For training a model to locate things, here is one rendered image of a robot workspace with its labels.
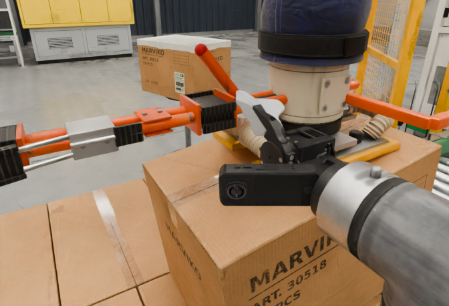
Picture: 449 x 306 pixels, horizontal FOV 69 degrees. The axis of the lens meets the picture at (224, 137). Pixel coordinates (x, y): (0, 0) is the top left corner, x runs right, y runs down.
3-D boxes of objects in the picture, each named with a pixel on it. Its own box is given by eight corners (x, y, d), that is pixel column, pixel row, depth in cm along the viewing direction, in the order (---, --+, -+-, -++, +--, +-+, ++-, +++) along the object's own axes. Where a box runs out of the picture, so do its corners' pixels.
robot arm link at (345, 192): (341, 270, 32) (356, 185, 28) (306, 241, 36) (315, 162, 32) (398, 239, 36) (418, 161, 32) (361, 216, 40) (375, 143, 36)
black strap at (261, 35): (312, 39, 84) (313, 23, 82) (393, 51, 66) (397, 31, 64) (238, 47, 74) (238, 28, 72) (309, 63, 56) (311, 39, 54)
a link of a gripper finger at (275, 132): (254, 117, 46) (283, 169, 43) (244, 119, 46) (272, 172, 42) (266, 96, 43) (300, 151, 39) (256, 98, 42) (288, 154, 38)
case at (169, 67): (141, 90, 263) (136, 39, 247) (178, 81, 291) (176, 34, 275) (194, 105, 228) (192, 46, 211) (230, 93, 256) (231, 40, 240)
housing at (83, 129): (111, 137, 59) (107, 113, 57) (119, 151, 53) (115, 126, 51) (69, 145, 55) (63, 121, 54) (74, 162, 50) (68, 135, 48)
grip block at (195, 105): (215, 113, 70) (214, 87, 67) (240, 128, 62) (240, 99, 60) (179, 121, 66) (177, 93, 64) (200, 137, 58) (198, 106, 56)
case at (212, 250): (314, 198, 125) (317, 100, 107) (415, 267, 93) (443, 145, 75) (169, 272, 100) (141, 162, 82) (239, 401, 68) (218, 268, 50)
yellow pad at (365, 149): (363, 135, 83) (367, 116, 81) (399, 149, 75) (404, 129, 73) (254, 168, 68) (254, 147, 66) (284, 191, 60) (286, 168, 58)
